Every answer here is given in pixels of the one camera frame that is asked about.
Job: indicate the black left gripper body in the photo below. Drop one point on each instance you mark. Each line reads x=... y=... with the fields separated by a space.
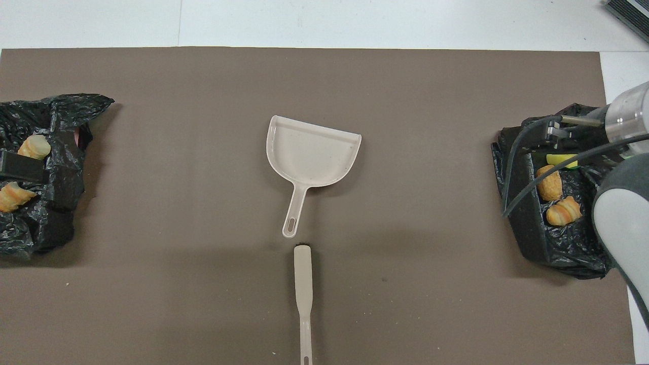
x=23 y=170

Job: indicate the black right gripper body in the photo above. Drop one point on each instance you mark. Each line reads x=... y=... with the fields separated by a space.
x=555 y=133

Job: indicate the beige stone piece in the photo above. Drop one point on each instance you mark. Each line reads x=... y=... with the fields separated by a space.
x=12 y=196
x=34 y=147

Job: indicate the yellow sponge with green backing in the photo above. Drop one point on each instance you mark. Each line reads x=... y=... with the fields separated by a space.
x=560 y=159

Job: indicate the brown toy bread roll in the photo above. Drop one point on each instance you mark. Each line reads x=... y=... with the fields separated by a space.
x=549 y=182

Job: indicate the toy croissant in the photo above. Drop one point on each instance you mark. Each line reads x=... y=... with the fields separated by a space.
x=563 y=212

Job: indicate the pink plastic dustpan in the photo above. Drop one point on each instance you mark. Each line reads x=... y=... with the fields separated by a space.
x=309 y=157

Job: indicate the pink hand brush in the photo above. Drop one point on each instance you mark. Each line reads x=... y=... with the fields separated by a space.
x=303 y=284

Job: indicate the crumpled black trash bag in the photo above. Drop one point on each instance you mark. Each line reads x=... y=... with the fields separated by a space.
x=61 y=203

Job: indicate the black bag lined open bin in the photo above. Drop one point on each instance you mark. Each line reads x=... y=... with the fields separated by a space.
x=527 y=228

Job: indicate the black ribbed panel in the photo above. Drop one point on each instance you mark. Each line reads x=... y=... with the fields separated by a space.
x=634 y=12

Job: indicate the brown table mat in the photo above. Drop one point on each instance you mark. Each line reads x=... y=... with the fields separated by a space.
x=405 y=101

